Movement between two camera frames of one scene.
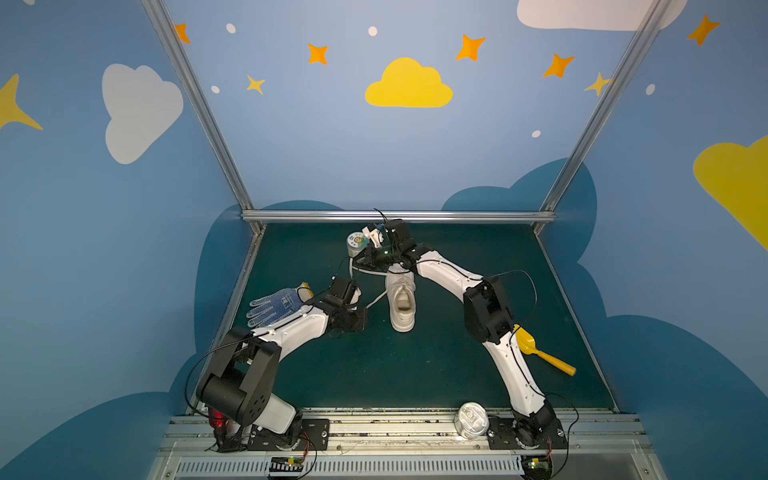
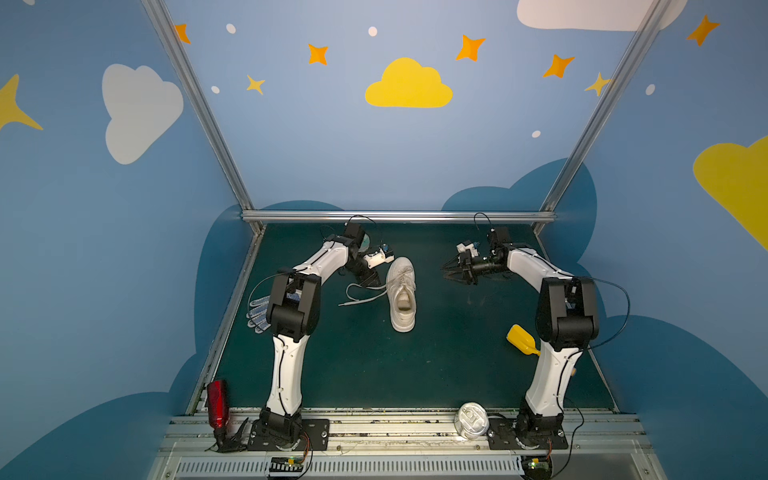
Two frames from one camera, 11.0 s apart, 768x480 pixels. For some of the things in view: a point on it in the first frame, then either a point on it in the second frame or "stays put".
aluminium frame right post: x=613 y=89 stays put
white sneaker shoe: x=400 y=286 stays put
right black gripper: x=369 y=258 → x=469 y=267
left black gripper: x=351 y=318 → x=366 y=273
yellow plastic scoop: x=527 y=344 stays put
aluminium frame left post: x=165 y=29 stays put
